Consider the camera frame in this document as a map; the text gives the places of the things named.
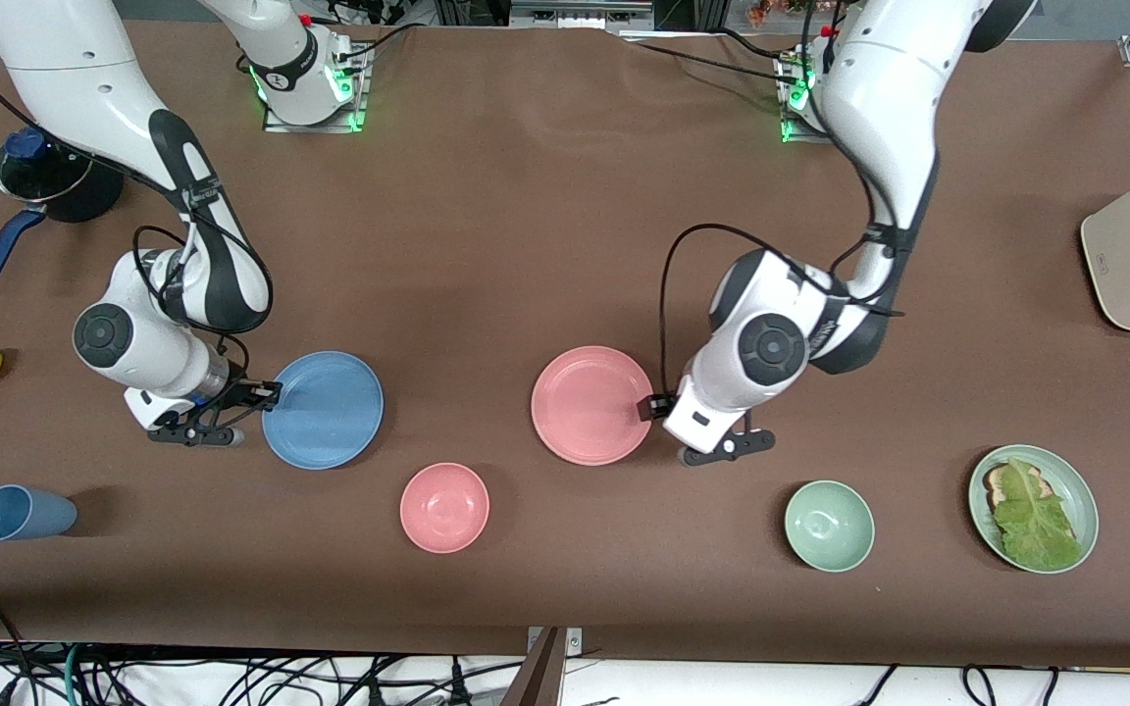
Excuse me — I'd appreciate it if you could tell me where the black saucepan blue handle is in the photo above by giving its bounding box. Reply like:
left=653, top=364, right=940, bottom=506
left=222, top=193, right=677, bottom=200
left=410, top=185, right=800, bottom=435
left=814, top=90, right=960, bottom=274
left=0, top=127, right=127, bottom=291

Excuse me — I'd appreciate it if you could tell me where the small pink bowl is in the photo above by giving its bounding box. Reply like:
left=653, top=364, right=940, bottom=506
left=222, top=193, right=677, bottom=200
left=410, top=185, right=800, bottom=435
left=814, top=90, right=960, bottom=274
left=399, top=462, right=490, bottom=555

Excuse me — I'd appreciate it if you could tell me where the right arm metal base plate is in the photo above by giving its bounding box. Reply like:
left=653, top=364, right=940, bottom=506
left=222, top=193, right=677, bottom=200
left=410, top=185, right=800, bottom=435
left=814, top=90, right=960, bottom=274
left=263, top=44, right=370, bottom=133

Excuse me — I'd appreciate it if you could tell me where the green lettuce leaf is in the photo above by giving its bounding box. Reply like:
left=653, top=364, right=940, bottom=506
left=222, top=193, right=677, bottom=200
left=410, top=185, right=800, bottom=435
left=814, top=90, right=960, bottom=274
left=992, top=458, right=1084, bottom=572

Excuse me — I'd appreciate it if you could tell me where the grey metal frame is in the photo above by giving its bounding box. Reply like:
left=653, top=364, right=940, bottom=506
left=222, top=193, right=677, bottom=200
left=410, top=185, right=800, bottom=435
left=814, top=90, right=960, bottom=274
left=509, top=0, right=654, bottom=30

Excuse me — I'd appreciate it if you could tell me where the toasted bread slice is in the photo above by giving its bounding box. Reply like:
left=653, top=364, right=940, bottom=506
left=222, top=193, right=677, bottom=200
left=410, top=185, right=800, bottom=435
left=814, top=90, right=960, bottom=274
left=983, top=463, right=1056, bottom=511

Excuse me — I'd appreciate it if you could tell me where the blue cup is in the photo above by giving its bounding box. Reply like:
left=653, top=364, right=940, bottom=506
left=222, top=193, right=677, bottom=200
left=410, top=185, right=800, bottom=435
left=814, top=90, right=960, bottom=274
left=0, top=484, right=78, bottom=542

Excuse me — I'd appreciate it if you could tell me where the grey diagonal bar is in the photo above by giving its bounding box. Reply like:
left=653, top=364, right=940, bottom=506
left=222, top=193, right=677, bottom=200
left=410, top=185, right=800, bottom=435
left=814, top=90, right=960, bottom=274
left=501, top=628, right=566, bottom=706

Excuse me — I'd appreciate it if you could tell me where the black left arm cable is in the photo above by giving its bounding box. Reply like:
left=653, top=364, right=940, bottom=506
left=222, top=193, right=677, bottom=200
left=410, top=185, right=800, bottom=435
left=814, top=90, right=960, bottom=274
left=660, top=224, right=909, bottom=395

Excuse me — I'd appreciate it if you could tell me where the silver metal bracket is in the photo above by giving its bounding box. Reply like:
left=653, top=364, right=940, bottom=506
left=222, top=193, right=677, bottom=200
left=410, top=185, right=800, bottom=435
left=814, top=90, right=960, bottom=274
left=526, top=626, right=584, bottom=660

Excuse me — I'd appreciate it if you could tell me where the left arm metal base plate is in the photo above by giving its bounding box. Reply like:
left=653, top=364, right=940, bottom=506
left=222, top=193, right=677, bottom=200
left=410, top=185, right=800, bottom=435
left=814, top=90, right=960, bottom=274
left=779, top=54, right=836, bottom=145

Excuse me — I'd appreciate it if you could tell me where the pink plate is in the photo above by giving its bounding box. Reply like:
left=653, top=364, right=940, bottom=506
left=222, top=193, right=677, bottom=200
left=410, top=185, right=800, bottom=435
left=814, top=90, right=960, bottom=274
left=531, top=345, right=655, bottom=467

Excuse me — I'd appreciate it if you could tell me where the blue plate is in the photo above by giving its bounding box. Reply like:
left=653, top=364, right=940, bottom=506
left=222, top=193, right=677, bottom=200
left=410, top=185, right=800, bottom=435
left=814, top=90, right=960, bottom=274
left=261, top=351, right=385, bottom=470

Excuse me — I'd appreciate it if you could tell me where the glass lid blue knob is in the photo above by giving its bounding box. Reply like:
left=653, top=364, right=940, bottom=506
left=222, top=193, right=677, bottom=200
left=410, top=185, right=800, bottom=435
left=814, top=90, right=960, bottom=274
left=0, top=127, right=95, bottom=202

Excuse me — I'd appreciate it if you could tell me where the brown table cloth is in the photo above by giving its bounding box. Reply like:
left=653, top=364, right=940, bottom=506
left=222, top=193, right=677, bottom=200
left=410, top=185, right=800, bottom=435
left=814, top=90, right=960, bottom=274
left=0, top=18, right=1130, bottom=670

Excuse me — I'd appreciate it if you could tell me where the green plate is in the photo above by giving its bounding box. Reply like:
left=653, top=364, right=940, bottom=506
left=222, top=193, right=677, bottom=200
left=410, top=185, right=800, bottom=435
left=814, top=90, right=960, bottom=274
left=967, top=444, right=1100, bottom=575

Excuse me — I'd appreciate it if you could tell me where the small green bowl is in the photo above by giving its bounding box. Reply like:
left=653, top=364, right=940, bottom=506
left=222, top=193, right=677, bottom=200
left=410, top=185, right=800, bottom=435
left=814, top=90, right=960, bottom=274
left=784, top=479, right=876, bottom=574

